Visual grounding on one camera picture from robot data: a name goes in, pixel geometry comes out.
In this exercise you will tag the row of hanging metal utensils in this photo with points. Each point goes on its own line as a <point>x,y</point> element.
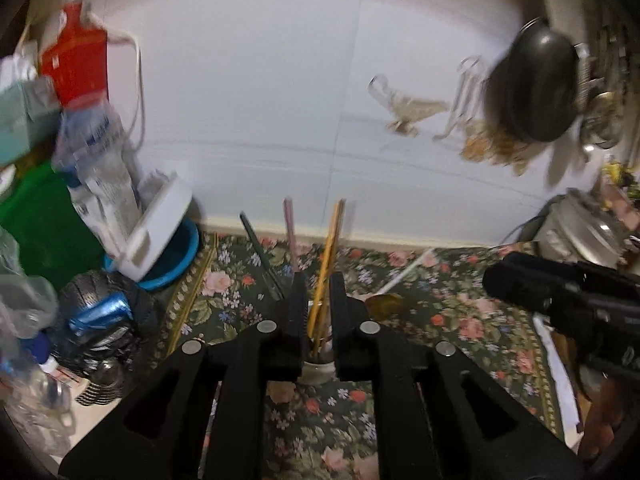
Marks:
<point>607,45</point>

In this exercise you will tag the orange wooden chopstick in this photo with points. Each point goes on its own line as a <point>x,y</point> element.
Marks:
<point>328,241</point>
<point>336,240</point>

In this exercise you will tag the black frying pan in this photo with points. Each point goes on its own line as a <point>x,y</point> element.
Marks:
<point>537,85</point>

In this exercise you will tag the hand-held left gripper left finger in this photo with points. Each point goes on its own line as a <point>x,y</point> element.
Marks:
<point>300,310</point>

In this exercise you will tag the black mesh basket blue ribbon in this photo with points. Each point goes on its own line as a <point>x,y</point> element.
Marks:
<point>90,285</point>

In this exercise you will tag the yellow brown dried bunch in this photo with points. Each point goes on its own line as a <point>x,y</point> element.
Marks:
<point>475,150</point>

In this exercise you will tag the teal box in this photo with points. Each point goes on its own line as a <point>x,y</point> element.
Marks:
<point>25,125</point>

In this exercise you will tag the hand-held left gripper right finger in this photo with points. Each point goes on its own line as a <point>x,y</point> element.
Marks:
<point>337,310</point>

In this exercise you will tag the pink chopstick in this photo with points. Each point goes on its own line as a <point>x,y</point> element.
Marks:
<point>291,230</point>

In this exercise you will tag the green plastic bag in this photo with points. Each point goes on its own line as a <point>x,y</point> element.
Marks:
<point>40,220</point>

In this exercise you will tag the floral tablecloth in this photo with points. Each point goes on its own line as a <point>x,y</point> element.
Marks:
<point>450,320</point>

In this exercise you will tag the pink container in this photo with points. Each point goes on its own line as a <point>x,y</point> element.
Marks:
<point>612,192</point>

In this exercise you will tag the large metal canister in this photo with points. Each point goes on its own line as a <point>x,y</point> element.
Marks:
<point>580,230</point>

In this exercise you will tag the clear plastic bottle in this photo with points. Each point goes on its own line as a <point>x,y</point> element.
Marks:
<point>35,400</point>

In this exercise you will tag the crumpled clear plastic bag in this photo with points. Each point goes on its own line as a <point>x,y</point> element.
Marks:
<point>25,285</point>

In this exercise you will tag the red packet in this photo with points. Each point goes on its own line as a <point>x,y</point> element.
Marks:
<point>75,70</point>

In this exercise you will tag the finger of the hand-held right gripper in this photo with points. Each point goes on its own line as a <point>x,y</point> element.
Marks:
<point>525,290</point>
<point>550,267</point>

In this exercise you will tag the dark green chopstick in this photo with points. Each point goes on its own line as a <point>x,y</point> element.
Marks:
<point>260,255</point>

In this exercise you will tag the white plastic box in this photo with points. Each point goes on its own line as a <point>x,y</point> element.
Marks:
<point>160,220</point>

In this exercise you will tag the hanging metal ladle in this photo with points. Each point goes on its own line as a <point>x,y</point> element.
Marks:
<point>602,115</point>

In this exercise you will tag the blue bowl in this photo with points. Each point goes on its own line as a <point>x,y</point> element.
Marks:
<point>182,255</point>

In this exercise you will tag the white utensil cup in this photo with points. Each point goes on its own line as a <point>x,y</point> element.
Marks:
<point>317,372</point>

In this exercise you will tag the clear blue-printed plastic bag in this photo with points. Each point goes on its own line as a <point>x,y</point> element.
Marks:
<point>105,185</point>

